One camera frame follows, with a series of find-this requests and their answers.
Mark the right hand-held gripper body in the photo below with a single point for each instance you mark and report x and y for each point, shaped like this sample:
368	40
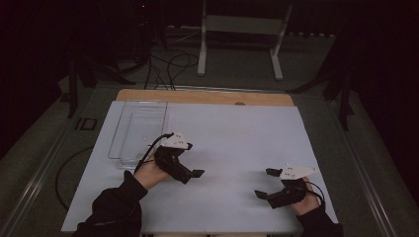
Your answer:
290	189

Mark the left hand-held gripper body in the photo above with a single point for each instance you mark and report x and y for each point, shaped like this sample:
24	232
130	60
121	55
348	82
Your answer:
169	154

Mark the clear plastic storage bin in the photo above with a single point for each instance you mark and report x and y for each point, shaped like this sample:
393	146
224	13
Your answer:
138	121

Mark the person's right hand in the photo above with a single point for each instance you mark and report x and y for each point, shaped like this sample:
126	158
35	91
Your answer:
308	205

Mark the person's left hand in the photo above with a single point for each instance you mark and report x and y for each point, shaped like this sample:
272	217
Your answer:
150	174

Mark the white table cover sheet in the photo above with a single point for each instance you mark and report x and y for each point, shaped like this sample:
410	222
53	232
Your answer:
230	138

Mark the black stand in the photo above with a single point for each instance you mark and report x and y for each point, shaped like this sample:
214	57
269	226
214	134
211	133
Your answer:
73	89
339	95

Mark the white metal stand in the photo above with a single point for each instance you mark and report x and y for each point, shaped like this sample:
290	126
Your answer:
243	24

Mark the black floor frame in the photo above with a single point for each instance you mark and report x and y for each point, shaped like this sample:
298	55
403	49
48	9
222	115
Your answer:
87	124

